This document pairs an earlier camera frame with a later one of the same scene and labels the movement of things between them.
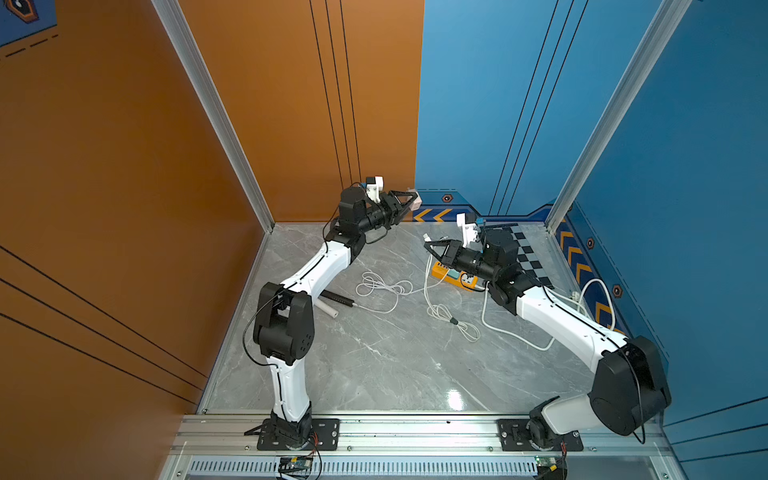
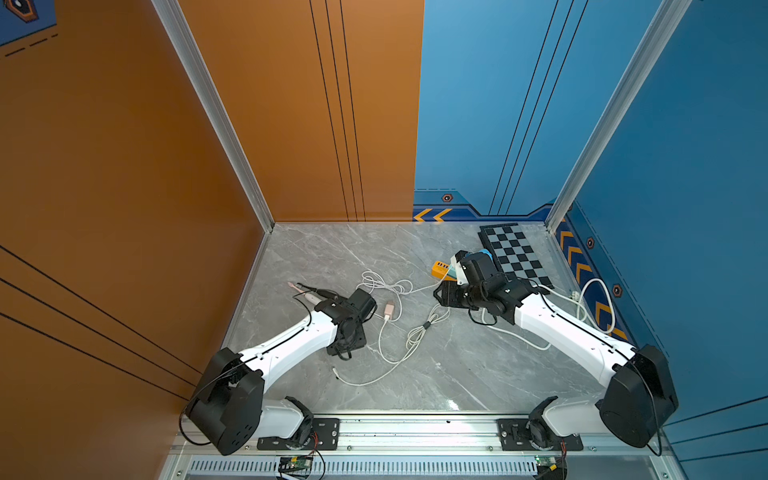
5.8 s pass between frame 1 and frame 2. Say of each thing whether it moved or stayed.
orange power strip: stayed
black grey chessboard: stayed
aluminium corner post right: stayed
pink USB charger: moved
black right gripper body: moved
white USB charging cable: stayed
